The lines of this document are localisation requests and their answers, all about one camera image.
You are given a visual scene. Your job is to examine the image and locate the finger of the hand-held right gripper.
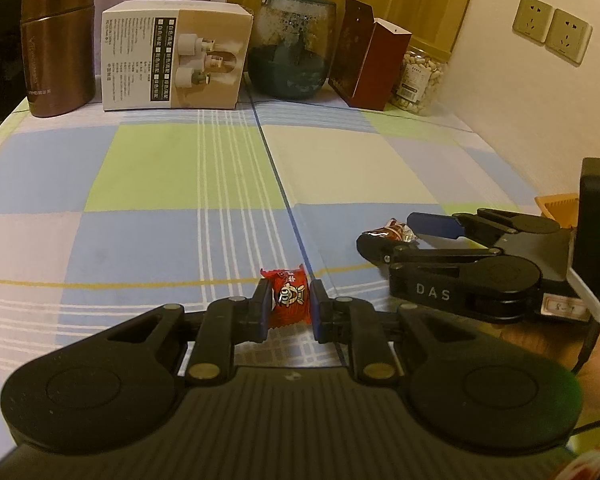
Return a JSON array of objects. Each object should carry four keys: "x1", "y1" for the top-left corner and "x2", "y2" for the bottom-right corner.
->
[
  {"x1": 407, "y1": 208, "x2": 526, "y2": 248},
  {"x1": 356, "y1": 234, "x2": 491, "y2": 308}
]

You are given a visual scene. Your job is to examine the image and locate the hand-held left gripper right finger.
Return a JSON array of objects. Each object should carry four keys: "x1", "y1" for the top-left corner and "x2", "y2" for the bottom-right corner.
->
[{"x1": 311, "y1": 280, "x2": 473, "y2": 382}]

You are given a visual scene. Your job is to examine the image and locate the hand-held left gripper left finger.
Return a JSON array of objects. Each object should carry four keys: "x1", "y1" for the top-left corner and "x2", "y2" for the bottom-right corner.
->
[{"x1": 107, "y1": 278, "x2": 272, "y2": 387}]

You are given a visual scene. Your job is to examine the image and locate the red candy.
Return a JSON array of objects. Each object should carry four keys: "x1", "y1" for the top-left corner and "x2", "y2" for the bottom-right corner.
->
[{"x1": 260, "y1": 266, "x2": 313, "y2": 328}]

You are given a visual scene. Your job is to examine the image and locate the brown striped candy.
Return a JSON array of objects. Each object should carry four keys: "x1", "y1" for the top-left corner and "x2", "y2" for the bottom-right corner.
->
[{"x1": 362, "y1": 218, "x2": 416, "y2": 245}]

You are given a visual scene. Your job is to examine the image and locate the orange plastic tray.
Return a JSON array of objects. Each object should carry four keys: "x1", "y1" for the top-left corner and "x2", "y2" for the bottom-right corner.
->
[{"x1": 535, "y1": 192, "x2": 581, "y2": 231}]

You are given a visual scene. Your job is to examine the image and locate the plastic jar of peanuts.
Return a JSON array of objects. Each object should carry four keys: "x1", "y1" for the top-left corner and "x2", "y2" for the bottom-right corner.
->
[{"x1": 390, "y1": 46, "x2": 448, "y2": 117}]

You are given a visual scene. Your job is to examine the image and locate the checked tablecloth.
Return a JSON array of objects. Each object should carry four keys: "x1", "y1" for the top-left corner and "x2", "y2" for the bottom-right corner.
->
[{"x1": 0, "y1": 72, "x2": 596, "y2": 461}]

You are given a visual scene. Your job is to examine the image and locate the dark red box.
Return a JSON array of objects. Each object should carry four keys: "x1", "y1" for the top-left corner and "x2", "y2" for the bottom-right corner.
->
[{"x1": 328, "y1": 0, "x2": 412, "y2": 112}]

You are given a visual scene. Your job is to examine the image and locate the red patterned clothing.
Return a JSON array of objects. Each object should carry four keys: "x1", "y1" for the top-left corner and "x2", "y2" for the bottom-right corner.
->
[{"x1": 555, "y1": 440, "x2": 600, "y2": 480}]

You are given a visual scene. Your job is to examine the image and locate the dark glass jar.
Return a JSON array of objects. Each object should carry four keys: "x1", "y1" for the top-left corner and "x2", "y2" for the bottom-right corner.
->
[{"x1": 246, "y1": 0, "x2": 337, "y2": 100}]

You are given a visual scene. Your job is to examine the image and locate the white cardboard box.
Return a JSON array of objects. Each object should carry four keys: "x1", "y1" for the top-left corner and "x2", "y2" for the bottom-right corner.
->
[{"x1": 101, "y1": 1, "x2": 254, "y2": 112}]

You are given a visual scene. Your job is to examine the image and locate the brown metal thermos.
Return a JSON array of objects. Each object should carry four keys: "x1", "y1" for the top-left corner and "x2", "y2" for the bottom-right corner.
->
[{"x1": 20, "y1": 0, "x2": 97, "y2": 118}]

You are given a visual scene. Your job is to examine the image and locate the black cable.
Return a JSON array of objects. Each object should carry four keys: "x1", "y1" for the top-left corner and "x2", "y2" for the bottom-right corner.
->
[{"x1": 567, "y1": 322, "x2": 600, "y2": 436}]

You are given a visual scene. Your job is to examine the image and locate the wall power socket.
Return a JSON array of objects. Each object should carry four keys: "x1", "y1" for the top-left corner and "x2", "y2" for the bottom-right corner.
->
[
  {"x1": 512, "y1": 0, "x2": 555, "y2": 43},
  {"x1": 545, "y1": 8, "x2": 593, "y2": 65}
]

